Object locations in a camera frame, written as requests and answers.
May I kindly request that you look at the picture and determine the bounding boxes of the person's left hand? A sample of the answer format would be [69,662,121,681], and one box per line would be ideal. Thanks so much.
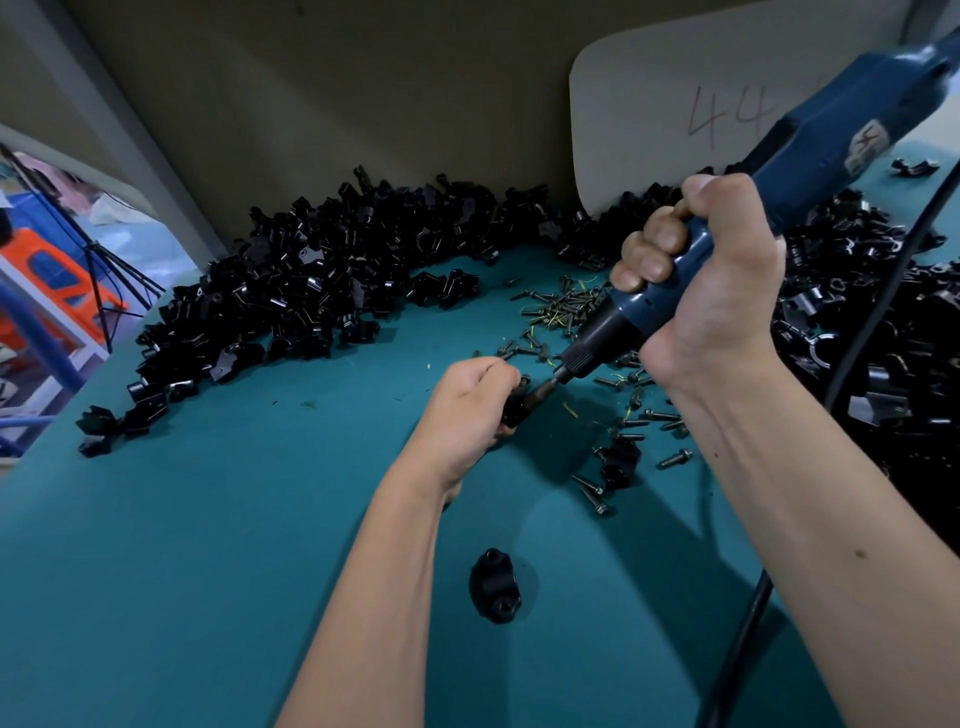
[405,356,524,502]

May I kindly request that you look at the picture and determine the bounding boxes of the person's right hand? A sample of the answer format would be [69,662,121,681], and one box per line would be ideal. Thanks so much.
[609,173,789,393]

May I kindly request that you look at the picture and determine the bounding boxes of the black clamp part with screw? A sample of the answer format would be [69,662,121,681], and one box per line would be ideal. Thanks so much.
[498,375,535,430]

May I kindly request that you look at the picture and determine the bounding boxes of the blue electric screwdriver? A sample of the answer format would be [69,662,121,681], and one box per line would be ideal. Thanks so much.
[523,26,960,412]

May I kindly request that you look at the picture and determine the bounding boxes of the person's right forearm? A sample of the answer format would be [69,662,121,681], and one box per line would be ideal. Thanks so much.
[660,351,960,728]

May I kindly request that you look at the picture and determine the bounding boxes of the person's left forearm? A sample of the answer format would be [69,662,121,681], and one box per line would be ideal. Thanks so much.
[275,457,462,728]

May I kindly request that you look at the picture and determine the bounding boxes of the scatter of dark screws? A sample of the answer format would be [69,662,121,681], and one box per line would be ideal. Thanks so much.
[471,273,695,519]

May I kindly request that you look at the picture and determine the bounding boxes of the white board with handwritten mark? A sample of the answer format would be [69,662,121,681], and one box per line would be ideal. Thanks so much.
[567,0,920,220]

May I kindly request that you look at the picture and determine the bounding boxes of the black assembled clamp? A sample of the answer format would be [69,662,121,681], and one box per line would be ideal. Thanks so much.
[598,437,643,493]

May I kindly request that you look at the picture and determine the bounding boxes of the black half-round clamp piece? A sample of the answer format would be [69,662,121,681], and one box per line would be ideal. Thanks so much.
[468,547,523,626]

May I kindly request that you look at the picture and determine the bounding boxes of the large pile of black clamps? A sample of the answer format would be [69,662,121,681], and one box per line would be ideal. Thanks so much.
[75,165,573,460]

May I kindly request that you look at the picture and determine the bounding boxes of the heap of black clamps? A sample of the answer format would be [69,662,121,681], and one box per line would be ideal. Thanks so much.
[555,166,960,560]

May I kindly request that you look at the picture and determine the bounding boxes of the black tripod stand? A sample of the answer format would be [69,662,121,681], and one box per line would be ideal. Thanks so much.
[0,142,168,355]

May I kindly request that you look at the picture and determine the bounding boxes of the orange plastic stool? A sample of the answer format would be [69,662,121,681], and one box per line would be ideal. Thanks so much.
[0,227,130,354]

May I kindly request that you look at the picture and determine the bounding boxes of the black screwdriver power cable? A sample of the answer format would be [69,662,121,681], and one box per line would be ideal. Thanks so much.
[693,156,960,728]

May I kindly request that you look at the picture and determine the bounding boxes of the blue metal rail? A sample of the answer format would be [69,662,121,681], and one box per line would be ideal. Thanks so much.
[0,281,89,460]

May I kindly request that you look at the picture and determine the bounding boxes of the grey bench post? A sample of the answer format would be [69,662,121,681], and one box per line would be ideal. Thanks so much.
[0,0,228,265]

